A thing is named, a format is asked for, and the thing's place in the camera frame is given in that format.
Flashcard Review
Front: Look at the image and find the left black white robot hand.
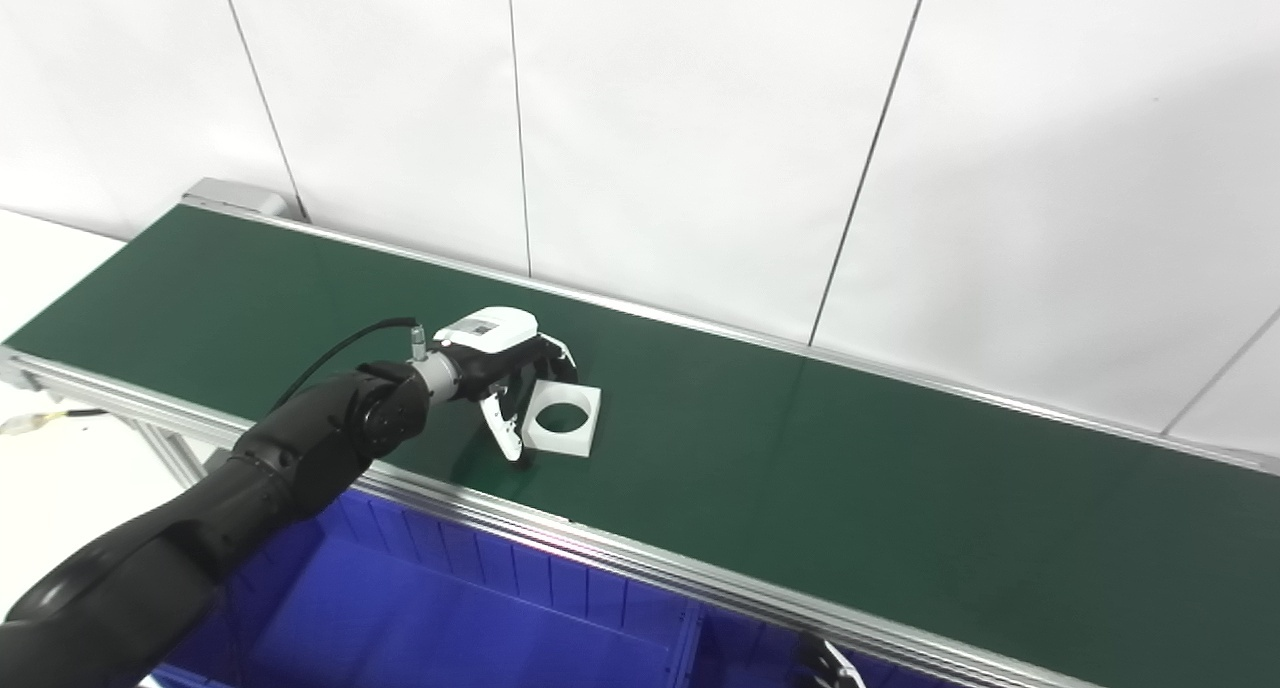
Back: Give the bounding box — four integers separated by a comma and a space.
432, 306, 581, 466

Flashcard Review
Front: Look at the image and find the white square part with hole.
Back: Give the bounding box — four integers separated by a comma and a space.
520, 378, 603, 459

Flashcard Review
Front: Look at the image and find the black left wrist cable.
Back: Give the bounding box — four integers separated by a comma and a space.
268, 316, 429, 414

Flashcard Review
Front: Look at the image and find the green conveyor belt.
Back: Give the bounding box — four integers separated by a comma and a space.
5, 204, 1280, 688
0, 176, 1280, 688

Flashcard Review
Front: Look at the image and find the black cable with yellow connector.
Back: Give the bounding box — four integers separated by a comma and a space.
0, 406, 109, 439

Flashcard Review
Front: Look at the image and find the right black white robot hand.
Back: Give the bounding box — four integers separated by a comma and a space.
795, 633, 866, 688

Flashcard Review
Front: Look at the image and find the large blue plastic bin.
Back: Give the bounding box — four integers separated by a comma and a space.
150, 488, 701, 688
690, 608, 961, 688

